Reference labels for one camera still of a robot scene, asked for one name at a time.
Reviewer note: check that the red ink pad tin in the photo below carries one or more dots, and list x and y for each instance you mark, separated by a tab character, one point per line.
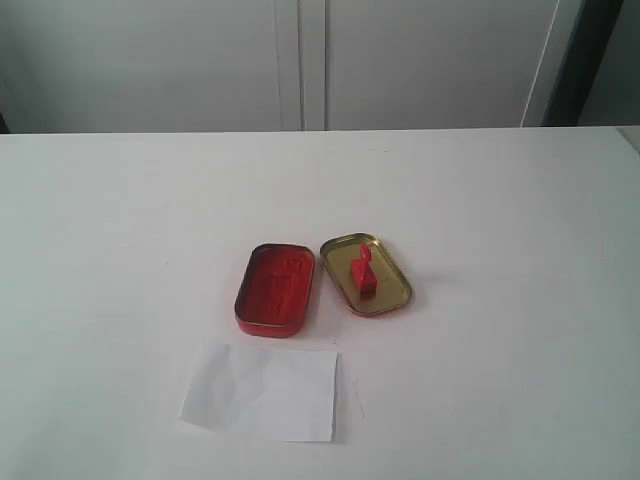
274	293

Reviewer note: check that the white paper sheet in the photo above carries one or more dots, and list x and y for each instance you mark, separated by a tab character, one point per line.
261	392

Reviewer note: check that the white cabinet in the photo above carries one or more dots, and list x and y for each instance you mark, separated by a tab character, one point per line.
172	66

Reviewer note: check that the gold tin lid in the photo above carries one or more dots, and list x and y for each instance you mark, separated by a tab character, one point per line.
393	290

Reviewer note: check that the red plastic stamp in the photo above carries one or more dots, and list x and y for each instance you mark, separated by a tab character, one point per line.
362	274

